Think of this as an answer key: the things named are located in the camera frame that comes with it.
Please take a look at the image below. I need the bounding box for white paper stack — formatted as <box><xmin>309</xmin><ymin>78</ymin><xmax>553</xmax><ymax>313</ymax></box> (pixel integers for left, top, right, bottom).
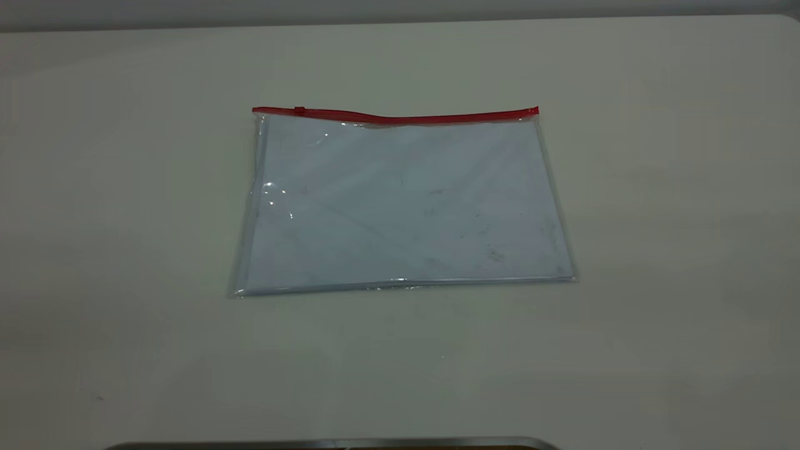
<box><xmin>241</xmin><ymin>116</ymin><xmax>574</xmax><ymax>294</ymax></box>

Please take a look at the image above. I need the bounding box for clear plastic zipper bag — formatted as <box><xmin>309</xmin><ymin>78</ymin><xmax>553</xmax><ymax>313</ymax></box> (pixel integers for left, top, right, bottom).
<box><xmin>228</xmin><ymin>106</ymin><xmax>577</xmax><ymax>298</ymax></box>

